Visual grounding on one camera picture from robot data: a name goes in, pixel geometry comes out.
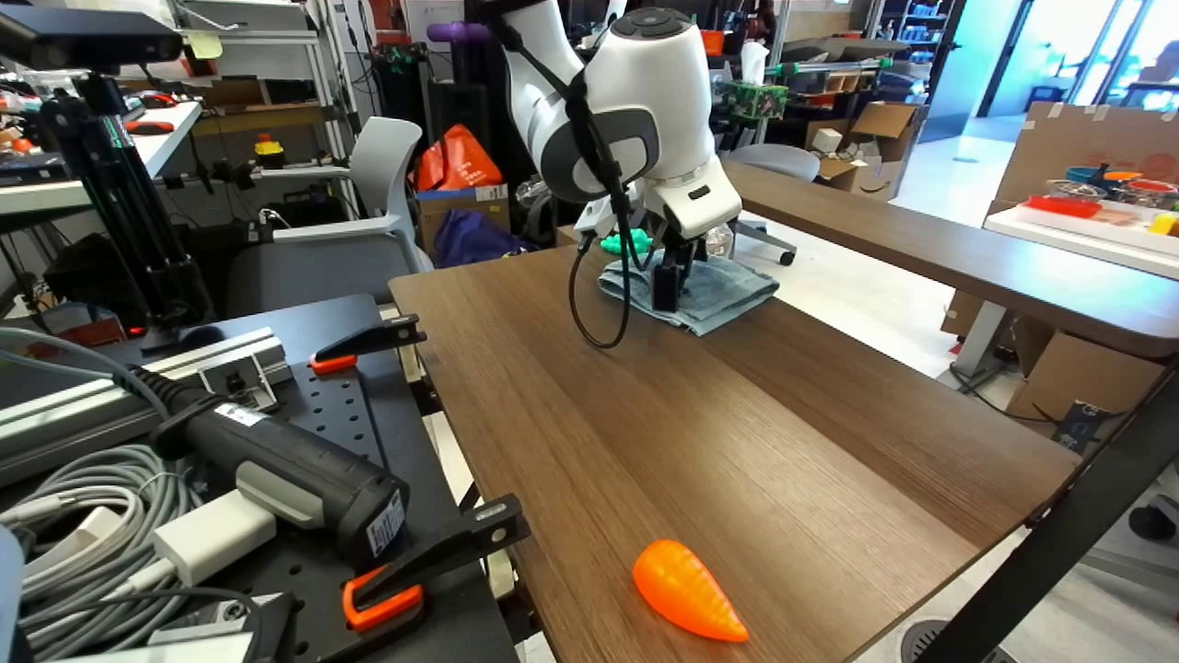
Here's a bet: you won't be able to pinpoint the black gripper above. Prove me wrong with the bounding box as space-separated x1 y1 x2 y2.
641 220 719 312

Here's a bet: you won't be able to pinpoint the light blue towel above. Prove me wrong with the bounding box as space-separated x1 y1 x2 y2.
598 250 783 338

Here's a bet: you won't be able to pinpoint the green toy grapes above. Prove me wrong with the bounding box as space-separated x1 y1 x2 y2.
598 228 656 266

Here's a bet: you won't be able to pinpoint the grey swivel chair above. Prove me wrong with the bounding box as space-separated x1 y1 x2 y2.
732 141 827 271

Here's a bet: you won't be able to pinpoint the purple bag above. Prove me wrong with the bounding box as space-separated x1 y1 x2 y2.
433 205 530 271

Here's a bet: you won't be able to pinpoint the small cardboard box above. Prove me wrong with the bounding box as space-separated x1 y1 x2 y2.
412 182 517 255

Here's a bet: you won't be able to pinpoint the orange bag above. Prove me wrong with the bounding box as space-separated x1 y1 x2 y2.
404 121 510 194

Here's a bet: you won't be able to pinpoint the open cardboard box stack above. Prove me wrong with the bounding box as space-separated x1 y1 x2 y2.
812 99 920 203

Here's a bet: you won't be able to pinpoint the long wooden desk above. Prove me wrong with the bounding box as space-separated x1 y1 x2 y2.
722 158 1179 384

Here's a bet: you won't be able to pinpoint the orange toy carrot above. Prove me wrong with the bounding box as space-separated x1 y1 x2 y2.
627 538 752 648

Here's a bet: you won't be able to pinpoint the light grey plastic chair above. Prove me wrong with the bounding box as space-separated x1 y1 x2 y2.
220 113 434 317

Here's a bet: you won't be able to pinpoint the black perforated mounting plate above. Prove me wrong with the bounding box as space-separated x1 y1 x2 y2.
69 290 518 663

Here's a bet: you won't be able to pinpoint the colourful toy pile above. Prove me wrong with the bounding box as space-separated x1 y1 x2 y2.
1024 162 1179 238

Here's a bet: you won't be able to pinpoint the white toy table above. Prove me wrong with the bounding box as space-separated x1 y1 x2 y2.
980 200 1179 284

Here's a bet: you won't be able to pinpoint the black handheld device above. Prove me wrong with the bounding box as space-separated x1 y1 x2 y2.
154 399 415 571

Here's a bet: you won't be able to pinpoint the cardboard box under desk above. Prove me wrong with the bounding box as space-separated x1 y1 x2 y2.
1001 327 1169 435

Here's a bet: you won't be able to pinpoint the large upright cardboard sheet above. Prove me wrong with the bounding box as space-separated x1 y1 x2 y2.
993 99 1179 215

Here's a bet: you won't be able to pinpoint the black metal beam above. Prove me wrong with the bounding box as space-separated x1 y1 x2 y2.
914 366 1179 663

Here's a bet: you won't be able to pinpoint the grey metal shelf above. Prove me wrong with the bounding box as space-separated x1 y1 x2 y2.
180 0 371 126

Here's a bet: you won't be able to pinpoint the white power adapter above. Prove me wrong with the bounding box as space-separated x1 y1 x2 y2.
150 486 281 591

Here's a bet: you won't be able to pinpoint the white work table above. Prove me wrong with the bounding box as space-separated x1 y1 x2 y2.
0 97 205 223

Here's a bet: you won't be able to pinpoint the black tripod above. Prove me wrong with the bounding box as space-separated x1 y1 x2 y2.
30 66 226 342

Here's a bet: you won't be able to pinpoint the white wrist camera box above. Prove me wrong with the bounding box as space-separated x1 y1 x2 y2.
571 168 747 242

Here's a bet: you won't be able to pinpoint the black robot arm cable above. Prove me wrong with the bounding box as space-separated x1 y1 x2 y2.
493 16 641 354

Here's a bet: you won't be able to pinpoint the black orange-handled clamp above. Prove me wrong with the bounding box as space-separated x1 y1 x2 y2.
339 492 530 637
306 312 428 384

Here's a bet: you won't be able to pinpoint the aluminium extrusion rail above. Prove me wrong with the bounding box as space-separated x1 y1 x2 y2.
0 324 294 491

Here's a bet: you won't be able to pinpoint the grey cable bundle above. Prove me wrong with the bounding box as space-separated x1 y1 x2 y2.
0 439 198 659

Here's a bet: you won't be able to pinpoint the black camera on tripod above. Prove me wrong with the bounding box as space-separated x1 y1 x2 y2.
0 4 188 72

